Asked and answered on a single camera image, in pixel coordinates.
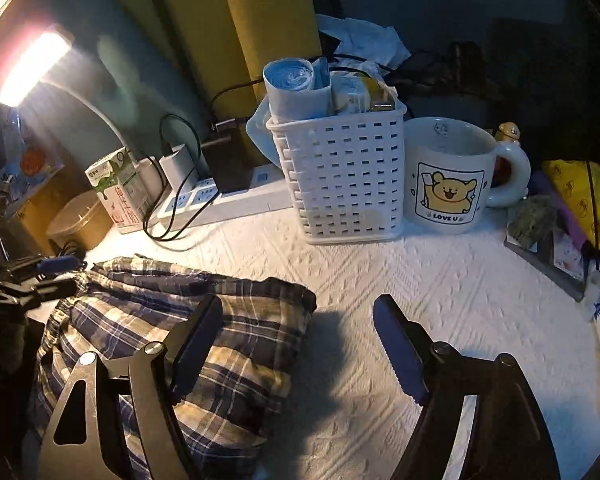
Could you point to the yellow curtain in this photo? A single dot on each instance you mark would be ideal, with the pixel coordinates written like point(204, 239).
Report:
point(240, 25)

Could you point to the white desk lamp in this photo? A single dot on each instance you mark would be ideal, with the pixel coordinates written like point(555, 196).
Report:
point(32, 67)

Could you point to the brown cardboard box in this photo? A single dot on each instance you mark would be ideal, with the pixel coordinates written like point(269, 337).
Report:
point(35, 215)

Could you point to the crumpled white paper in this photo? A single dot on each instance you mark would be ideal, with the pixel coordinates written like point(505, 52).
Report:
point(365, 40)

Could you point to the plaid pants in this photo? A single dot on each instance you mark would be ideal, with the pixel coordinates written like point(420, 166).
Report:
point(250, 350)

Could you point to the grey framed picture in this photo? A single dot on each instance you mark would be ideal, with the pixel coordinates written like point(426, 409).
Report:
point(550, 265)

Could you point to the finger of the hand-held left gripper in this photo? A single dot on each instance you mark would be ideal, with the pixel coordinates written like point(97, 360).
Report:
point(45, 290)
point(55, 263)

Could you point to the printed snack bag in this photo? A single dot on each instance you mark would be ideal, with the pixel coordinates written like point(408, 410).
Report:
point(27, 165)

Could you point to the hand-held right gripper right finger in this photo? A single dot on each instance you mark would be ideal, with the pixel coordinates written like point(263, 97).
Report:
point(395, 345)

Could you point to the blue rolled bags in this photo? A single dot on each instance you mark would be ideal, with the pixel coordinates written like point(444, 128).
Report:
point(292, 87)

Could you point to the dark jar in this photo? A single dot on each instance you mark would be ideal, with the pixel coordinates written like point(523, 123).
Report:
point(464, 62)

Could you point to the yellow printed packet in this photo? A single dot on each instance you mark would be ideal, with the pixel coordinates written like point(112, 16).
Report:
point(580, 195)

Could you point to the white plastic basket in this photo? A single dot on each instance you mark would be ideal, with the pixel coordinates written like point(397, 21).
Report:
point(340, 175)

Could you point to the white phone charger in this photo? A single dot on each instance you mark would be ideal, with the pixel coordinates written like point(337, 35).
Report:
point(180, 170)

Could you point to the small yellow figurine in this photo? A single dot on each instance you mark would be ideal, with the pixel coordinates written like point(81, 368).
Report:
point(509, 132)

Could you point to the round brown lidded box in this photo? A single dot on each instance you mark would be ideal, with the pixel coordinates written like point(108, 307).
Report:
point(77, 222)

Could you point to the grey plush toy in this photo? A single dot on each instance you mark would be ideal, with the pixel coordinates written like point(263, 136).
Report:
point(532, 220)

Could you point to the white bear mug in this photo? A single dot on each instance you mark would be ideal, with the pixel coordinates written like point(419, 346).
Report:
point(447, 185)

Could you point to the black power adapter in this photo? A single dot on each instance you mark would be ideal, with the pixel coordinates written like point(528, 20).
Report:
point(227, 160)

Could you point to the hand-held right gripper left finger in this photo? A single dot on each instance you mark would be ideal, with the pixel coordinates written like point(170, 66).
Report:
point(195, 350)

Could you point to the white textured tablecloth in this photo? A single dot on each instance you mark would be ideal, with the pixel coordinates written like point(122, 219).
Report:
point(360, 270)

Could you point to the white power strip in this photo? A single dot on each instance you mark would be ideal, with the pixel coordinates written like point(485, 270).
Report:
point(240, 200)

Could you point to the yellow packets in basket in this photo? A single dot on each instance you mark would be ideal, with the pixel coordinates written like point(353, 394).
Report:
point(362, 92)

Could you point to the green white milk carton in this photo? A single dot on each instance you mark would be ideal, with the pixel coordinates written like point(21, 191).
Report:
point(117, 192)

